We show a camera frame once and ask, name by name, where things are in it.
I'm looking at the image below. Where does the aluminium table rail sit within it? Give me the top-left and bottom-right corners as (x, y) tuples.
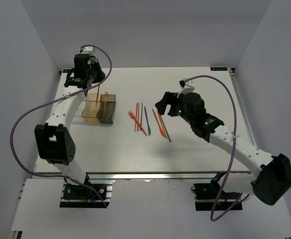
(33, 171), (246, 181)

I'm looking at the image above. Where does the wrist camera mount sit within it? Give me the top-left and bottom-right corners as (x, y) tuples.
(177, 78), (195, 97)
(79, 46), (95, 56)

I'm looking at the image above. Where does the orange knife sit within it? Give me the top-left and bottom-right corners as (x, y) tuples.
(157, 113), (168, 139)

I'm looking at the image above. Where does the dark teal chopstick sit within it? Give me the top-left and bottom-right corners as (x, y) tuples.
(140, 102), (144, 125)

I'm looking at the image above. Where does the orange spoon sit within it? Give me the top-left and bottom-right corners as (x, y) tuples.
(95, 85), (100, 107)

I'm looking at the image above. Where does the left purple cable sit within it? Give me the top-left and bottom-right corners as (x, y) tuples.
(9, 44), (113, 209)

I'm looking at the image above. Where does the orange fork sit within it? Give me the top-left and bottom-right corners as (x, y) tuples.
(103, 92), (109, 118)

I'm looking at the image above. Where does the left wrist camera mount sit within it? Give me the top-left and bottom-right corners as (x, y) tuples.
(79, 46), (95, 56)

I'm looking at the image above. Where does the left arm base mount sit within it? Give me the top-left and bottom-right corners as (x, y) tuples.
(59, 179), (113, 209)

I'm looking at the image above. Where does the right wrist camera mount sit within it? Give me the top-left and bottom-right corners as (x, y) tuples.
(177, 78), (195, 97)

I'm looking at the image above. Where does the right blue corner label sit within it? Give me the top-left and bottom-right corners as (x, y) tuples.
(210, 67), (228, 71)

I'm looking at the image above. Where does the orange plastic container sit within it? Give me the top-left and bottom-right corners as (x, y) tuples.
(82, 93), (101, 124)

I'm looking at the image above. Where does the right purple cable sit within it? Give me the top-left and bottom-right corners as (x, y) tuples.
(182, 75), (251, 222)

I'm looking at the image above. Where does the red chopstick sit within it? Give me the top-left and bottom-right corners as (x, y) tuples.
(135, 103), (139, 132)
(136, 103), (140, 131)

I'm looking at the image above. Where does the red-orange knife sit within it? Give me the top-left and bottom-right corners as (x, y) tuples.
(152, 109), (162, 132)

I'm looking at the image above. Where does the red-orange fork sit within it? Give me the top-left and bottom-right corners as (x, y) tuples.
(128, 111), (147, 136)

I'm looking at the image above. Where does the blue-grey chopstick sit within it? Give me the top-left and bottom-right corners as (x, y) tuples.
(159, 115), (171, 142)

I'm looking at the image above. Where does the blue plastic knife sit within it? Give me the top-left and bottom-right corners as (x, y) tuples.
(144, 106), (151, 136)

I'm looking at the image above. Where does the clear plastic container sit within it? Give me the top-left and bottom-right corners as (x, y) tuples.
(74, 100), (86, 117)

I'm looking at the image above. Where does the left blue corner label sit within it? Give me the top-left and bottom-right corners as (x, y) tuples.
(62, 69), (73, 73)

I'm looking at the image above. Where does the blue corner label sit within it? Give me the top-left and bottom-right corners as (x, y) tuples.
(62, 69), (73, 73)
(210, 67), (228, 71)

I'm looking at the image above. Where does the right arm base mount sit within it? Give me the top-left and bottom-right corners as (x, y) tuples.
(190, 172), (239, 211)

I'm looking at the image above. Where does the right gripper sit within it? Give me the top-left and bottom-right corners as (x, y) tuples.
(154, 93), (194, 125)

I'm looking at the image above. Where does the purple cable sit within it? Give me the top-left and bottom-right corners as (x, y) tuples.
(182, 75), (251, 222)
(9, 44), (113, 209)

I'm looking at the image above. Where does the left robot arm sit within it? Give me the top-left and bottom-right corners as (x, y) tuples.
(34, 53), (105, 199)

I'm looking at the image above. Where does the dark grey plastic container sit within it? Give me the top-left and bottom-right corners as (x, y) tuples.
(97, 94), (117, 124)

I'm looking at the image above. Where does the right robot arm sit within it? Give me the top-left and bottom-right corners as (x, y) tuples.
(155, 92), (291, 206)

